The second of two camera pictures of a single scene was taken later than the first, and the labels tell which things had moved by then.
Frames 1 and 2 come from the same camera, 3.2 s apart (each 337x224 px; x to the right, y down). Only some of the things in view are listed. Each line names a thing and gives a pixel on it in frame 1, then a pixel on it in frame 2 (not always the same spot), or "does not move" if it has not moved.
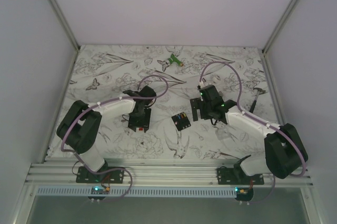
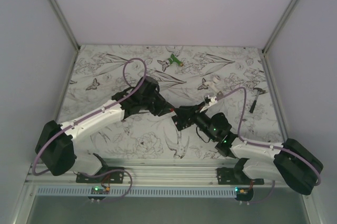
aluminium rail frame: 157,173 does not move
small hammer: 259,90 does not move
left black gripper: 145,123 → 164,107
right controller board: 244,193 does not move
